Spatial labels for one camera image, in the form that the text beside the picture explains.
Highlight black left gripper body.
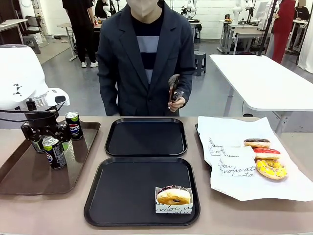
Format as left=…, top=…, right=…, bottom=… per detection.
left=25, top=111, right=61, bottom=134

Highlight black Pepsi can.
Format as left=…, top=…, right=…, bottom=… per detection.
left=42, top=137, right=67, bottom=170
left=65, top=111, right=84, bottom=141
left=31, top=138, right=46, bottom=154

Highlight metal serving tongs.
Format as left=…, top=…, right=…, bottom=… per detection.
left=167, top=74, right=184, bottom=110

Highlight white printed paper donut holder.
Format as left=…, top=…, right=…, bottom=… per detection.
left=218, top=156, right=258, bottom=177

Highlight chocolate glazed donut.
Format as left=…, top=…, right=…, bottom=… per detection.
left=155, top=187, right=194, bottom=214
left=244, top=138, right=271, bottom=148

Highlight red glazed donut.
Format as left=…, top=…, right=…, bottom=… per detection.
left=252, top=146, right=281, bottom=161

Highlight person's right forearm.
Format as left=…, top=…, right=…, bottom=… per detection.
left=97, top=73, right=121, bottom=117

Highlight person's left forearm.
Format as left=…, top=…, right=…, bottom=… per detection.
left=177, top=78, right=197, bottom=116

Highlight person's left hand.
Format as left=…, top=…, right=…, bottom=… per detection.
left=168, top=96, right=185, bottom=113

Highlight brown plastic tray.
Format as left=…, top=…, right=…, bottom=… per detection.
left=0, top=121, right=101, bottom=196

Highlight small grey step stool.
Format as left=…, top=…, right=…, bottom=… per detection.
left=25, top=34, right=42, bottom=54

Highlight small black plastic tray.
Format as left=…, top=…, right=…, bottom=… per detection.
left=104, top=117, right=188, bottom=157

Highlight large black plastic tray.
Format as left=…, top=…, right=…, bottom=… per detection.
left=84, top=156, right=201, bottom=227

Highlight person in dark blazer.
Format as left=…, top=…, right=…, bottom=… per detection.
left=97, top=0, right=197, bottom=117

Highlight background grey work table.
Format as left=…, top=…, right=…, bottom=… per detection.
left=56, top=22, right=79, bottom=62

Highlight black office chair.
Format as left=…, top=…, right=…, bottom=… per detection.
left=24, top=15, right=43, bottom=35

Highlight background person in black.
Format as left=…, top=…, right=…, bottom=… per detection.
left=62, top=0, right=99, bottom=69

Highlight white background desk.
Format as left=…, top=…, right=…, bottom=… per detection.
left=0, top=19, right=29, bottom=33

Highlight chocolate sprinkle donut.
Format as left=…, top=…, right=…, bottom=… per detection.
left=156, top=185, right=192, bottom=205

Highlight background seated person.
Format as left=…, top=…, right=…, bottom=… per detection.
left=94, top=0, right=110, bottom=19

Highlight chocolate glazed donut in box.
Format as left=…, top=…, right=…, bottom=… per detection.
left=155, top=187, right=194, bottom=214

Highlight grey plastic stool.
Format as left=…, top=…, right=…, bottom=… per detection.
left=194, top=51, right=206, bottom=76

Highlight white paper sheet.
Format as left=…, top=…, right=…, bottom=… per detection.
left=197, top=116, right=313, bottom=202

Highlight white folding table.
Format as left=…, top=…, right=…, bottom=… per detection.
left=209, top=53, right=313, bottom=135

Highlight background table with equipment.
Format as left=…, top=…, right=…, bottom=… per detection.
left=219, top=19, right=272, bottom=55

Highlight yellow sprinkle donut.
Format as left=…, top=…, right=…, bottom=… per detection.
left=255, top=159, right=288, bottom=181

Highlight black slanted pole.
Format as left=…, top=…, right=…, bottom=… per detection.
left=258, top=0, right=280, bottom=57

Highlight background person in red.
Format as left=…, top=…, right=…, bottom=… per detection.
left=271, top=0, right=297, bottom=64

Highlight white curtain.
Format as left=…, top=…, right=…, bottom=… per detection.
left=298, top=0, right=313, bottom=74

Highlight background person with blurred face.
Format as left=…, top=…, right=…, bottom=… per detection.
left=294, top=0, right=311, bottom=22

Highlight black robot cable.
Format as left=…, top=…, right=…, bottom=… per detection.
left=0, top=100, right=68, bottom=122

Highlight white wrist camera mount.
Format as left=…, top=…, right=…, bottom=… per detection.
left=45, top=88, right=71, bottom=107

